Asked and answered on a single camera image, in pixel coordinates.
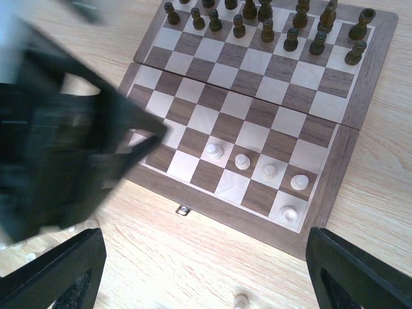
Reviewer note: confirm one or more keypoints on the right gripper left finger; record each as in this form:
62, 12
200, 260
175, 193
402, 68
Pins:
67, 276

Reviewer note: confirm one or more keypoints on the dark bishop left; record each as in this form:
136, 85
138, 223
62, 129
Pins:
300, 19

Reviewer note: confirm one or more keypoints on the dark rook left corner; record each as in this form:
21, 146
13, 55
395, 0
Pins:
359, 30

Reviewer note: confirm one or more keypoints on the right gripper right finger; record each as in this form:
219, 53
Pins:
345, 276

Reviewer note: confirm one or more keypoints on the dark knight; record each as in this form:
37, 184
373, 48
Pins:
208, 3
328, 17

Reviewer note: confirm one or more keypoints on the wooden chess board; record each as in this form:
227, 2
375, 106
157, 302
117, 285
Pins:
300, 112

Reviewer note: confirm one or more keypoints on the dark bishop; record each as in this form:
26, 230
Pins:
300, 19
231, 4

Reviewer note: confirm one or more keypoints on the light rook piece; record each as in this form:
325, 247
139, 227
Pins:
288, 214

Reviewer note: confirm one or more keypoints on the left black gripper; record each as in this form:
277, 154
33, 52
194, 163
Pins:
62, 132

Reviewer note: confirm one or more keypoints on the dark bishop right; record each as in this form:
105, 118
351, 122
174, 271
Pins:
231, 4

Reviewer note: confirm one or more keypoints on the dark pawn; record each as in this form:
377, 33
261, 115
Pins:
197, 20
239, 29
291, 41
215, 23
267, 33
354, 56
317, 46

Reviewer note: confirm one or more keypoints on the light pawn piece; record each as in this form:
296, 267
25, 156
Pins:
242, 161
214, 151
299, 182
269, 171

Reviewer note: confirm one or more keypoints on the dark knight right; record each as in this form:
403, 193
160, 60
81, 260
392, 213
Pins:
208, 3

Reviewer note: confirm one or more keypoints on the dark king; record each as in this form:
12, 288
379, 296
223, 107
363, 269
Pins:
249, 10

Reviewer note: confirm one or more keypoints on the dark queen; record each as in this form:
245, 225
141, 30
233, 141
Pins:
265, 10

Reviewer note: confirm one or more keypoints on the light chess piece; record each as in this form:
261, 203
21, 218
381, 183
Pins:
241, 302
30, 256

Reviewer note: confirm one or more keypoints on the dark knight left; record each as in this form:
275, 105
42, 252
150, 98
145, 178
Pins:
328, 17

